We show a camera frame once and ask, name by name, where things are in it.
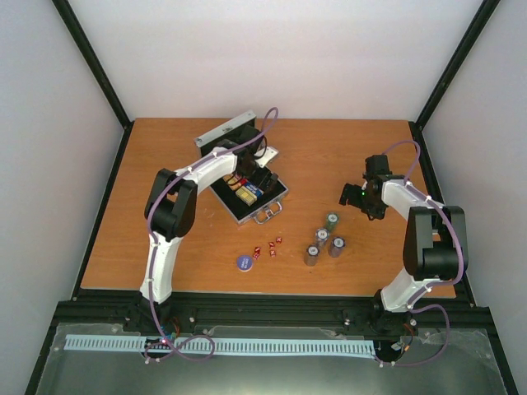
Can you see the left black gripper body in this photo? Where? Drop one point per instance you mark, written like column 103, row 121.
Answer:
column 259, row 179

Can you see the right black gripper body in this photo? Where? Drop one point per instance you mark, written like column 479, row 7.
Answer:
column 362, row 202

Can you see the blue playing card deck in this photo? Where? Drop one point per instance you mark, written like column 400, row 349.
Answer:
column 249, row 194

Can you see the green poker chip stack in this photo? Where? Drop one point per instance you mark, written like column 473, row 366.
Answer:
column 332, row 220

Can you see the purple poker chip stack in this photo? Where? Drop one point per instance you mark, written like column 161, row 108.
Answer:
column 336, row 247

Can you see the brown poker chip stack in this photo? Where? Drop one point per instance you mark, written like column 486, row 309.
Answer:
column 311, row 255

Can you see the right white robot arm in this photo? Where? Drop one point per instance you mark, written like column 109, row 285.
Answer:
column 434, row 248

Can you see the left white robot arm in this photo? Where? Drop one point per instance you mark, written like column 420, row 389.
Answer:
column 233, row 163

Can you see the aluminium poker case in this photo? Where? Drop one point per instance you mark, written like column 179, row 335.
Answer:
column 232, row 133

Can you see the blue small blind button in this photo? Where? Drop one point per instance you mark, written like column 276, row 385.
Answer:
column 244, row 263

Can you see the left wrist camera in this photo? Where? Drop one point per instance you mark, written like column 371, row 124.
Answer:
column 265, row 156

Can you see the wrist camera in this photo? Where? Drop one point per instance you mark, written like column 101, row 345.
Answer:
column 376, row 165
column 265, row 156

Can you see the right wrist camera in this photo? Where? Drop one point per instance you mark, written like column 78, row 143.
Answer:
column 376, row 165

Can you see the black aluminium frame rail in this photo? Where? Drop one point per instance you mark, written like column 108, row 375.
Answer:
column 193, row 312

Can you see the light blue cable duct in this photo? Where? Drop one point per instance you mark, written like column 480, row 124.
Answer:
column 222, row 346

